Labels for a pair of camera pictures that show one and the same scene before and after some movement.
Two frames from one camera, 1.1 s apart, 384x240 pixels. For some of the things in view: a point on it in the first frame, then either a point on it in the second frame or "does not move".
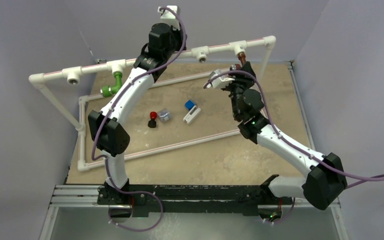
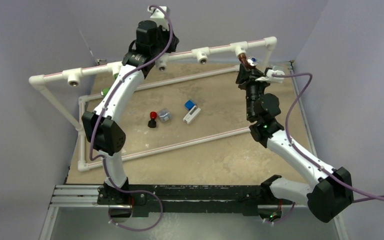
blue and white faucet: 193,111 does not move
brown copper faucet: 241,57 to 250,62
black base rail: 230,198 does not move
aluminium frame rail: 65,196 does not move
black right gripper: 241,79 to 248,76
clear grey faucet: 164,115 does not move
